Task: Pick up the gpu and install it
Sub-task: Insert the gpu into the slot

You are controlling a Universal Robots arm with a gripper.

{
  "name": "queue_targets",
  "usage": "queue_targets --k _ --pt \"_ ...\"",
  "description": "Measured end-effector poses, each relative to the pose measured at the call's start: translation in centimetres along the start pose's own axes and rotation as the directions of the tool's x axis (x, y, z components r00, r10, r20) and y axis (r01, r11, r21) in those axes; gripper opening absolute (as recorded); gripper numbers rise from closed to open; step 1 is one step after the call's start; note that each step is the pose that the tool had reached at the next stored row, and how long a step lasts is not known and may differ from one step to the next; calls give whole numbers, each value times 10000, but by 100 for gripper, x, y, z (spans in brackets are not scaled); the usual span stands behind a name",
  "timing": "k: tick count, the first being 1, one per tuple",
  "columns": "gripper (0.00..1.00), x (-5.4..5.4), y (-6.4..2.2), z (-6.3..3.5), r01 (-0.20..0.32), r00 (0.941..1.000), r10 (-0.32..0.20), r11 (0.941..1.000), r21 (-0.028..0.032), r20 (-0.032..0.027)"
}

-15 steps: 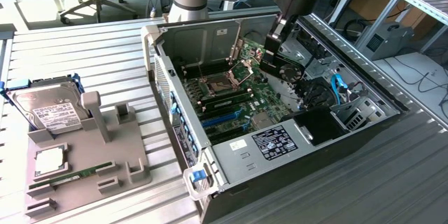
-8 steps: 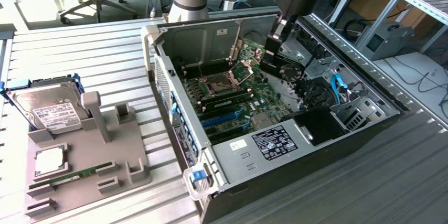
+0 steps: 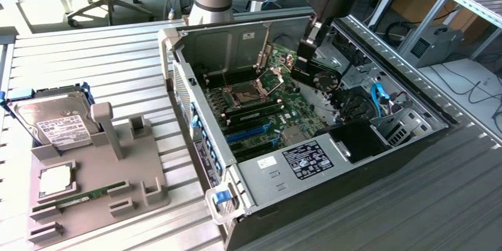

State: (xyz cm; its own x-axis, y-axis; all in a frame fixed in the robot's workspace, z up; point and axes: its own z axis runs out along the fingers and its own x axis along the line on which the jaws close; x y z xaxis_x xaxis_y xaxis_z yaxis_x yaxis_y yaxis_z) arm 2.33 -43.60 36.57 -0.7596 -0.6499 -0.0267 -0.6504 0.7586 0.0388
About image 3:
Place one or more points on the grey parts rack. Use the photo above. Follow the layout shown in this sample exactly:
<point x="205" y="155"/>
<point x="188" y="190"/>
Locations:
<point x="101" y="174"/>

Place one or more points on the blue disk caddy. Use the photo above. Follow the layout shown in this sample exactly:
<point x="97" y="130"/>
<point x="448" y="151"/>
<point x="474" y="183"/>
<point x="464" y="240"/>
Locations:
<point x="18" y="95"/>

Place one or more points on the blue expansion slot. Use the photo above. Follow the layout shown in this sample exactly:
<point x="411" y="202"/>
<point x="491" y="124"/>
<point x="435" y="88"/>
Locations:
<point x="247" y="134"/>

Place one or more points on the long black expansion slot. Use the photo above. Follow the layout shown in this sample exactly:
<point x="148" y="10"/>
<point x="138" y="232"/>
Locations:
<point x="247" y="126"/>

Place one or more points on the grey vented box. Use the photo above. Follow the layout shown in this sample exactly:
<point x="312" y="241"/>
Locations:
<point x="435" y="48"/>

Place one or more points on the metal socket cover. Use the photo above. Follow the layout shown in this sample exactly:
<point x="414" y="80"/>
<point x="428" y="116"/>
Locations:
<point x="272" y="82"/>

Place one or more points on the black office chair base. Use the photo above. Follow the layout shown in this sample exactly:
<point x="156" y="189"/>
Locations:
<point x="109" y="7"/>

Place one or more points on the grey power supply with label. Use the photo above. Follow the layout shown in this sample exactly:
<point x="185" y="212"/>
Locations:
<point x="265" y="180"/>

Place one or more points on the blue card retainer strip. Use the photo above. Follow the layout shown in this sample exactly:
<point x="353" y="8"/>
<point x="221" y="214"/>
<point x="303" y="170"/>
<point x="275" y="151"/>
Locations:
<point x="207" y="142"/>

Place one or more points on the silver hard disk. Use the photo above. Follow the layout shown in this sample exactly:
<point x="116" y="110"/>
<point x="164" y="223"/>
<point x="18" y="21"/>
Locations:
<point x="50" y="115"/>

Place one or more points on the thin metal locking lever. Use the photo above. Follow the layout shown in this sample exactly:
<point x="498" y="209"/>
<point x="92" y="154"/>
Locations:
<point x="225" y="79"/>

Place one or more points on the green motherboard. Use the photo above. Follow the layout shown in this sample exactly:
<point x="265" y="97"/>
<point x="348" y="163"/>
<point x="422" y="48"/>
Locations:
<point x="305" y="110"/>

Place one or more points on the silver CPU chip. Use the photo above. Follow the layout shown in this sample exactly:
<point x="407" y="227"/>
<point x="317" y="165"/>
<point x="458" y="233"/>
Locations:
<point x="56" y="180"/>

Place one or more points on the short black expansion slot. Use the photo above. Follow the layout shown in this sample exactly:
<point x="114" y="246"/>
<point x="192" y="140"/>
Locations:
<point x="251" y="147"/>

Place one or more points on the green RAM stick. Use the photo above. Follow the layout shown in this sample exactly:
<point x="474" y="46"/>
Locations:
<point x="96" y="194"/>

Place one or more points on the CPU socket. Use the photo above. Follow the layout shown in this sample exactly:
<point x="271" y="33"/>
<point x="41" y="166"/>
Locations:
<point x="244" y="96"/>

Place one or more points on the blue case latch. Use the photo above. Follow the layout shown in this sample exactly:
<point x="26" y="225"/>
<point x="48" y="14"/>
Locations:
<point x="221" y="197"/>

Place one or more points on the black labelled RAM stick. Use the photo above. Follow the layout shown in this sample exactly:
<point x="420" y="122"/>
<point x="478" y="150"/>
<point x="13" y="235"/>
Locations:
<point x="255" y="116"/>

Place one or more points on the graphics card with black fan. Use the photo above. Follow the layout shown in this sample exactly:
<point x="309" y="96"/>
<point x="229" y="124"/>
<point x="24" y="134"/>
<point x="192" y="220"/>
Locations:
<point x="324" y="79"/>

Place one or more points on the silver chipset heatsink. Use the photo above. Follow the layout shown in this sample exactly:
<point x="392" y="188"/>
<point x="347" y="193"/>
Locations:
<point x="295" y="134"/>

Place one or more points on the aluminium frame rack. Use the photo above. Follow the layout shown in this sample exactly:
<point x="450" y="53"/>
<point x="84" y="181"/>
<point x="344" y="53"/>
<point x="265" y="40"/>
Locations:
<point x="470" y="1"/>

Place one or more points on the silver disk bay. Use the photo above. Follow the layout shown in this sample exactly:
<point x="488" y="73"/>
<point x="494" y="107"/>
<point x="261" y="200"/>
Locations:
<point x="407" y="121"/>

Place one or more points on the open grey PC case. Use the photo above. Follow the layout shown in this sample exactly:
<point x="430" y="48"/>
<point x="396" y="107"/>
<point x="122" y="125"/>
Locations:
<point x="352" y="204"/>

